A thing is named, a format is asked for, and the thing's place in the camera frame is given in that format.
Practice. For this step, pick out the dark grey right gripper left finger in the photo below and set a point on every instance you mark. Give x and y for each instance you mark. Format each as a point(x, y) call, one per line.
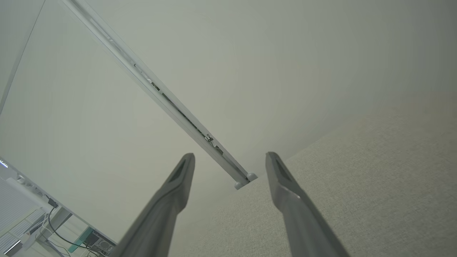
point(157, 228)

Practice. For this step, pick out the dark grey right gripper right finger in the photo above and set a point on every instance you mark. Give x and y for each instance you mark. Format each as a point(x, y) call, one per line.
point(303, 228)

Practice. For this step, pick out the dark electronics box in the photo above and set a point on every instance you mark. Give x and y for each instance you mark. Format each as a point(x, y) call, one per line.
point(101, 244)

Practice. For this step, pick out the white desk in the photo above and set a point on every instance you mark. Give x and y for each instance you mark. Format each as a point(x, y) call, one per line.
point(60, 214)

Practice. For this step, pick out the white window blind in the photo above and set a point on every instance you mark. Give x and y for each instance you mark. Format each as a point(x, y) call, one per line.
point(12, 207)

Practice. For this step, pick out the teal desk bracket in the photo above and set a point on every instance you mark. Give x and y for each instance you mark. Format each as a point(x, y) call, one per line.
point(84, 237)

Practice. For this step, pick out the grey metal partition post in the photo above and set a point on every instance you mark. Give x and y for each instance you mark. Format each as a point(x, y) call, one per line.
point(167, 103)

